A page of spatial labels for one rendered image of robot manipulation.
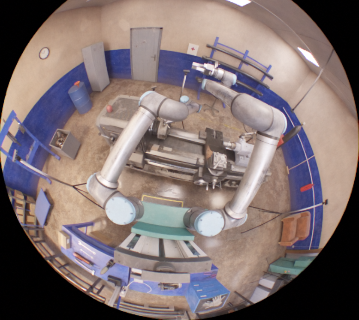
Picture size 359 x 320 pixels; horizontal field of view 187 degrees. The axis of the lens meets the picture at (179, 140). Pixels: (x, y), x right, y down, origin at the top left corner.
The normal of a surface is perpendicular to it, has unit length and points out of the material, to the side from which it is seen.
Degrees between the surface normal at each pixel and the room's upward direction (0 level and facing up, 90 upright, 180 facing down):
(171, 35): 90
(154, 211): 0
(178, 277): 29
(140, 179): 0
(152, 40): 90
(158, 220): 0
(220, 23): 90
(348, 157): 90
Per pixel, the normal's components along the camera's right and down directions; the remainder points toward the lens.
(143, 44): -0.16, 0.82
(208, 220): 0.08, -0.53
